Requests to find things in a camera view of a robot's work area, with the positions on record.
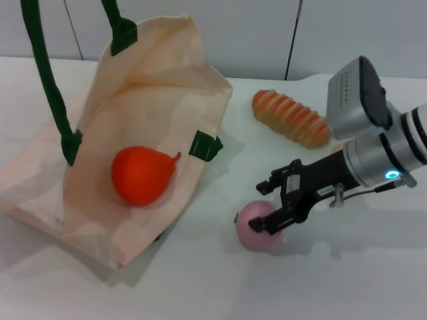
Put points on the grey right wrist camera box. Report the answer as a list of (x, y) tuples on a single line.
[(357, 100)]

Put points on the striped toy bread loaf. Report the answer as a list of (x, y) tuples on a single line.
[(290, 116)]

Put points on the pale yellow toy pear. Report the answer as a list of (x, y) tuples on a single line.
[(337, 148)]

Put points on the orange toy fruit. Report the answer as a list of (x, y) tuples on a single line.
[(141, 175)]

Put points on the pink toy peach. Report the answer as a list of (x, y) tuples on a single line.
[(253, 233)]

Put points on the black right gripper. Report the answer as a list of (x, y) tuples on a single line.
[(323, 176)]

